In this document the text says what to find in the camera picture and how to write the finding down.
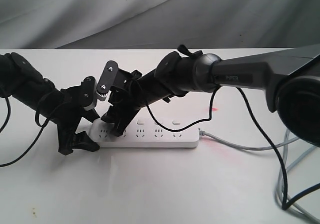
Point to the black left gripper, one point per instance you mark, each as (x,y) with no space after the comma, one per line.
(68,119)

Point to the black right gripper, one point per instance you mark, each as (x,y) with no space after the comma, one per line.
(121,111)

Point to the white five-outlet power strip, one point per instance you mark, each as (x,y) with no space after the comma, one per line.
(143,133)

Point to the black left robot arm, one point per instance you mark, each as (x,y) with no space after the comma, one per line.
(22,81)

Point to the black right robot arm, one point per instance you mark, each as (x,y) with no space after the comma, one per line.
(289,78)

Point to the grey backdrop cloth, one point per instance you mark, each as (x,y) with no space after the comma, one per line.
(158,24)

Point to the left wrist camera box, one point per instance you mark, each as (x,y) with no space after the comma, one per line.
(88,93)

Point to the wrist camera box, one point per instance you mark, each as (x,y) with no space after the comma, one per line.
(88,93)
(106,81)

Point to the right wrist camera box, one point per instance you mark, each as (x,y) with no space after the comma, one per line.
(106,81)

